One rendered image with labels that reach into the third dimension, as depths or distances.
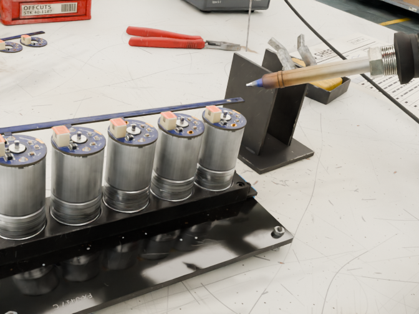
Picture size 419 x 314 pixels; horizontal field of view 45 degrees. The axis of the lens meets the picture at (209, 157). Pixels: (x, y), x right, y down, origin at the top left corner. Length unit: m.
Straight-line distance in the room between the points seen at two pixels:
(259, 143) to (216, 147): 0.09
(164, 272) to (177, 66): 0.29
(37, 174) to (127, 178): 0.05
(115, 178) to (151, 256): 0.04
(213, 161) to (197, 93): 0.18
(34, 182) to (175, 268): 0.08
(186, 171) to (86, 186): 0.06
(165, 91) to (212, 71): 0.08
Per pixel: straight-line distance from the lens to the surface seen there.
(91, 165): 0.24
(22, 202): 0.24
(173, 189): 0.28
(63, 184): 0.25
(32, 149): 0.24
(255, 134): 0.37
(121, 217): 0.27
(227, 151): 0.28
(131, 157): 0.25
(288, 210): 0.33
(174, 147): 0.26
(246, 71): 0.37
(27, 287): 0.24
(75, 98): 0.42
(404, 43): 0.25
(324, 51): 0.65
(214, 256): 0.27
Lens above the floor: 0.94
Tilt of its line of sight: 31 degrees down
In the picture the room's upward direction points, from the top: 12 degrees clockwise
